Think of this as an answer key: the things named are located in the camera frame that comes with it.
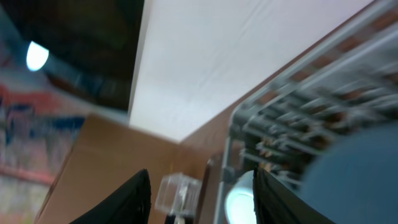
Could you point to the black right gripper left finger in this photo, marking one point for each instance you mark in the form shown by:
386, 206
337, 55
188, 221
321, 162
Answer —
129, 204

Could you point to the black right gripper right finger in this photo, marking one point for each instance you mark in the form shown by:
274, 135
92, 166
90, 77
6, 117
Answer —
276, 204

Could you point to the light blue bowl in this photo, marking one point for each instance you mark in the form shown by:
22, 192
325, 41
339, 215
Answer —
239, 202

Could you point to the dark blue plate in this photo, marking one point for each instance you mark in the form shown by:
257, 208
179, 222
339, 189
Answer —
356, 180

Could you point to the grey dishwasher rack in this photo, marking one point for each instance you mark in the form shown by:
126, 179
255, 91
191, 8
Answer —
345, 85

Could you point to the clear plastic bin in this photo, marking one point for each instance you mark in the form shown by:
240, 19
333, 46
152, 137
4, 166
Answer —
178, 195

